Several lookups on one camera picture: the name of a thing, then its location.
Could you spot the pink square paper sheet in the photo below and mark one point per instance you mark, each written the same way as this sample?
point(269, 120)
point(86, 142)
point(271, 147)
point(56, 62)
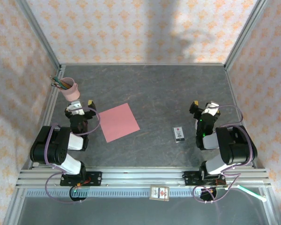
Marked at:
point(119, 123)

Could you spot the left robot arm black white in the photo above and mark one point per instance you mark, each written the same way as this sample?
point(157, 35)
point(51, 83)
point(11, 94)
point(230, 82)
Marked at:
point(56, 145)

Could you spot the pink cup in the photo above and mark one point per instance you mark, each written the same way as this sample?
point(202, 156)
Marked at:
point(71, 93)

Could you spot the small black box white label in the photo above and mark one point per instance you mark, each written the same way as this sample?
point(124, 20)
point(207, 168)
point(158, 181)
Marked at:
point(178, 134)

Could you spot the orange pencil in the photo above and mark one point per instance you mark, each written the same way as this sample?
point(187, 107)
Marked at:
point(65, 84)

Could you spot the green pencil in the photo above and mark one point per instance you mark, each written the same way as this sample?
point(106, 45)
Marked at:
point(61, 83)

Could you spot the dark pencil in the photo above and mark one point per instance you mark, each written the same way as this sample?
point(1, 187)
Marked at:
point(55, 85)

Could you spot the green white plastic stick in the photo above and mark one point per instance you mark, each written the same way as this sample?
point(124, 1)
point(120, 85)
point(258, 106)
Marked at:
point(250, 192)

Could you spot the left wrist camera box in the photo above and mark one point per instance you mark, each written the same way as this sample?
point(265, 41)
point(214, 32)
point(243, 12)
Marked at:
point(75, 109)

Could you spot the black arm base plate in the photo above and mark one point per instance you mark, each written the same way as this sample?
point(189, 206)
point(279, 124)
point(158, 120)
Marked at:
point(96, 178)
point(190, 178)

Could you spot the thin aluminium table edge rail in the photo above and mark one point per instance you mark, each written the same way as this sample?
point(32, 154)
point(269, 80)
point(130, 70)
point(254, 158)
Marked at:
point(142, 64)

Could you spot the wide aluminium mounting rail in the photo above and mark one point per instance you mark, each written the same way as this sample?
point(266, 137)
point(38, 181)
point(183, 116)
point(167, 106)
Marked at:
point(140, 178)

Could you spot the short aluminium frame post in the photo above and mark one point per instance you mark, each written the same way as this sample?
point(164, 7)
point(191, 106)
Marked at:
point(272, 206)
point(14, 206)

